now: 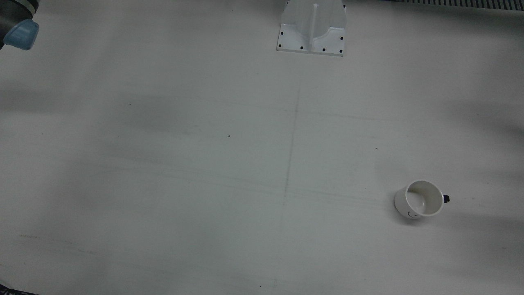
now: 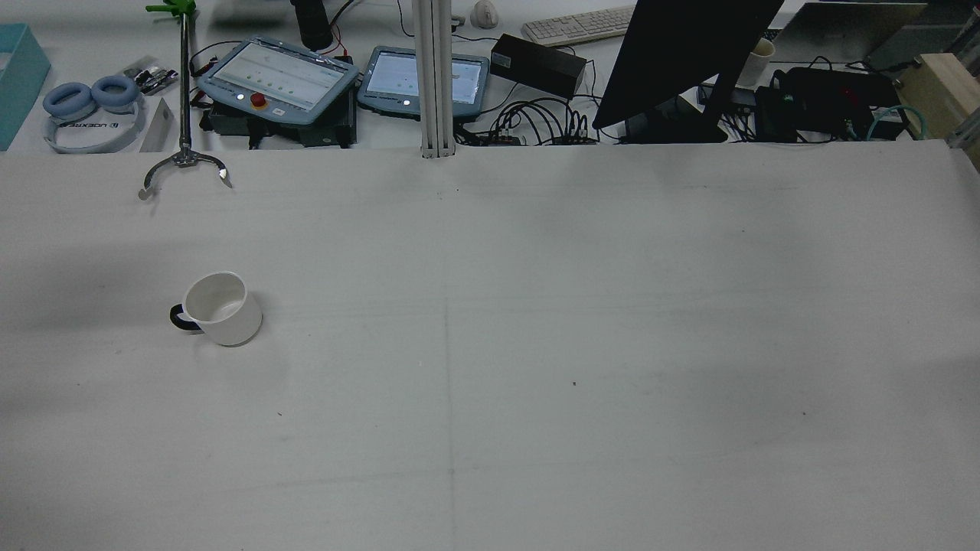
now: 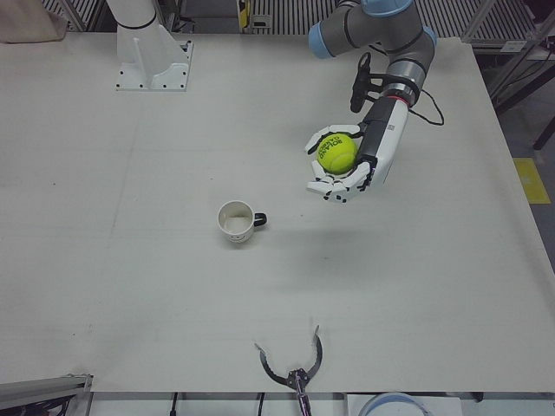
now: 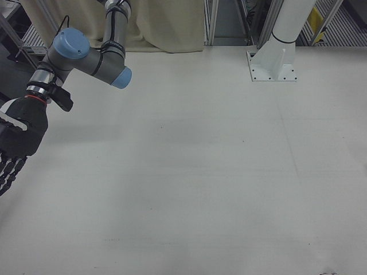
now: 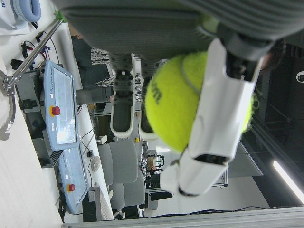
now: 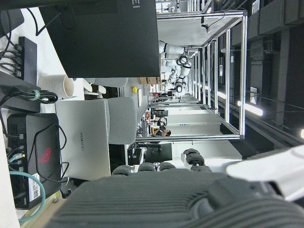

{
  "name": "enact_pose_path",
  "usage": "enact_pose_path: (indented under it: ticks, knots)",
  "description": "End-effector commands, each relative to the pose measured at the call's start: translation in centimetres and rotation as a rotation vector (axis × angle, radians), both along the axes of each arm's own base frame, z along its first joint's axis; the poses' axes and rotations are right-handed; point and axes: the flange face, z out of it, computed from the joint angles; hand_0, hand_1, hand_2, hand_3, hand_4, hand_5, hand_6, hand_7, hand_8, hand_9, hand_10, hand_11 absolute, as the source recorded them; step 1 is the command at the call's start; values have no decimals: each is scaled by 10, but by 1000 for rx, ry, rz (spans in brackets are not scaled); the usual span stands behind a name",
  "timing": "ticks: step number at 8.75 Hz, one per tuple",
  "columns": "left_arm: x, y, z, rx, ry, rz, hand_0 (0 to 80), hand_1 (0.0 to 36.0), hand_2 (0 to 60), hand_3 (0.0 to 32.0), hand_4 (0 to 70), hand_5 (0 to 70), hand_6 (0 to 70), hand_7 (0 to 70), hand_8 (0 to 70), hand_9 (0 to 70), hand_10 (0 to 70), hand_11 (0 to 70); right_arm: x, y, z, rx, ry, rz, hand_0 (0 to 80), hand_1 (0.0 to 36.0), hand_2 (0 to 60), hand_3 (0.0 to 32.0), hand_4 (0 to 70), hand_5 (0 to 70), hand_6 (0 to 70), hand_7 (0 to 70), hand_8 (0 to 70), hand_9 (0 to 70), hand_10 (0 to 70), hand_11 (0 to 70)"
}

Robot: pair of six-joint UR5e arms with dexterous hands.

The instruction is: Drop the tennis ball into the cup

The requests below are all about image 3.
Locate white mug black handle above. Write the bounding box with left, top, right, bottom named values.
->
left=217, top=199, right=269, bottom=247

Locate yellow-green tennis ball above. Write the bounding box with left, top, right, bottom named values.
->
left=316, top=133, right=360, bottom=175

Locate beige cloth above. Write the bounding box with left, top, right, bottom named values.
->
left=0, top=0, right=67, bottom=44

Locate aluminium frame with grille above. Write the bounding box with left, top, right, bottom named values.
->
left=460, top=0, right=555, bottom=45

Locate aluminium profile bar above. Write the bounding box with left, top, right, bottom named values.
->
left=0, top=373, right=95, bottom=400

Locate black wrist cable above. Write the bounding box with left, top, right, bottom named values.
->
left=407, top=88, right=446, bottom=127

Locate black claw grabber tool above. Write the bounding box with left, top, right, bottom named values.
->
left=253, top=324, right=324, bottom=416

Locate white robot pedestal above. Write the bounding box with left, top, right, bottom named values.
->
left=115, top=23, right=194, bottom=93

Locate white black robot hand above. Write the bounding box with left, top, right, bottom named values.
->
left=304, top=95, right=411, bottom=205

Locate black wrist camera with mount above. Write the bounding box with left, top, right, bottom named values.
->
left=349, top=52, right=387, bottom=114

